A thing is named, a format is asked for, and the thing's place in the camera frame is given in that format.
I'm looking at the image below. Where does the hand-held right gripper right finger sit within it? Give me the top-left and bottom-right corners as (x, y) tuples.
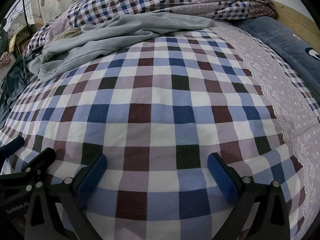
(207, 152), (292, 240)

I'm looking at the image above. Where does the yellow plastic bag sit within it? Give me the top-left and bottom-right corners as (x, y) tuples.
(7, 22), (28, 53)

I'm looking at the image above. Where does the teal garment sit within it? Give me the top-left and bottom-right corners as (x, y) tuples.
(0, 52), (35, 128)

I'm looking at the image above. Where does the checkered quilt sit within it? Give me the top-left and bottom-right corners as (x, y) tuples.
(24, 0), (279, 58)

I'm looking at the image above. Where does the pink object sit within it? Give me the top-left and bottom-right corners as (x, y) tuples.
(0, 51), (12, 68)

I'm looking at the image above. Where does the black clothes rack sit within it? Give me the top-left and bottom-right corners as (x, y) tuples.
(7, 0), (43, 28)

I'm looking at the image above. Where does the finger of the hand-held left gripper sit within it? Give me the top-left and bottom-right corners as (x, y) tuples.
(0, 147), (57, 192)
(0, 137), (25, 159)

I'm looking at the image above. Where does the light grey sweatshirt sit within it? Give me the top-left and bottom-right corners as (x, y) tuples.
(26, 14), (215, 82)

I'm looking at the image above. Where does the beige cloth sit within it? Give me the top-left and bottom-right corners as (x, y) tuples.
(54, 27), (83, 42)

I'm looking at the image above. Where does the wooden bed frame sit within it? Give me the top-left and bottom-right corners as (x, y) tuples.
(272, 0), (320, 50)

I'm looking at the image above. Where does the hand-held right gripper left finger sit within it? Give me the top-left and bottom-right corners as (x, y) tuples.
(24, 153), (108, 240)

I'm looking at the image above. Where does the checkered bed sheet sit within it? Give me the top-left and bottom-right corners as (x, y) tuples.
(0, 21), (320, 240)

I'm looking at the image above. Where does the blue cartoon blanket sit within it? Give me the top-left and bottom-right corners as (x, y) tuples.
(236, 16), (320, 85)

